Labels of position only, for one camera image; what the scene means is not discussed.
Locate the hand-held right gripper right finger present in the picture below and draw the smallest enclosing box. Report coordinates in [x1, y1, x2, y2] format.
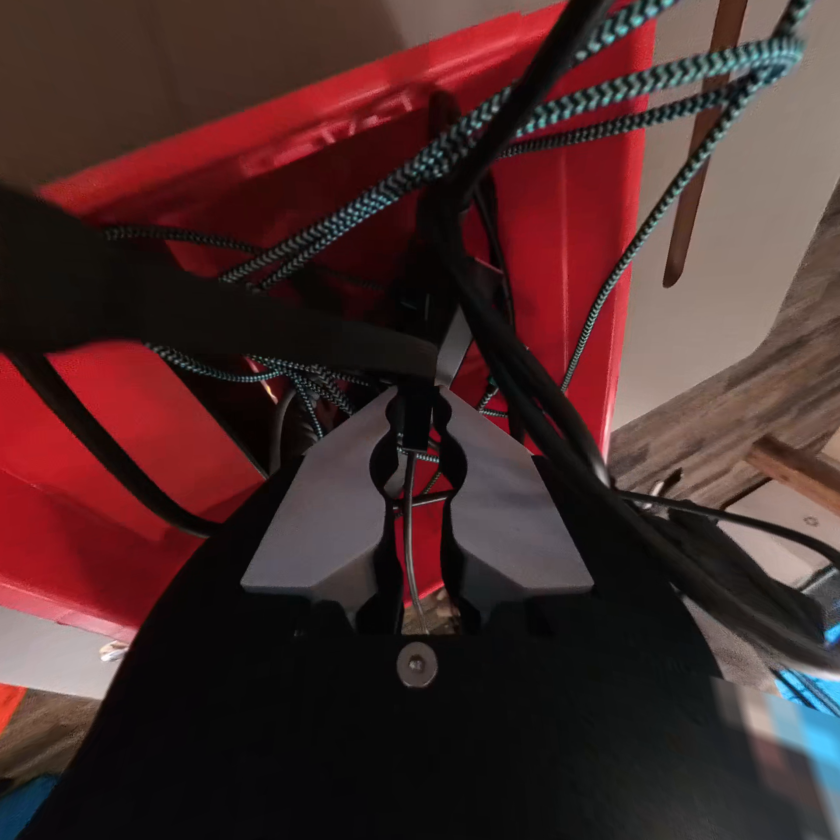
[433, 387, 596, 631]

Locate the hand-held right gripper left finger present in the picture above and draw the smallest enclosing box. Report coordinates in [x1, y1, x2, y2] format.
[240, 386, 404, 631]

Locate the red plastic bin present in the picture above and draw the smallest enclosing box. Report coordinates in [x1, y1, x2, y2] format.
[0, 0, 658, 641]

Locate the thick black cable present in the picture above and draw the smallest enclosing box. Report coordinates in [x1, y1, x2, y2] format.
[420, 0, 840, 677]

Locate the green braided cable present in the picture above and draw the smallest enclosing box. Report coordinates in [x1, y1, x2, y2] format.
[98, 0, 818, 454]

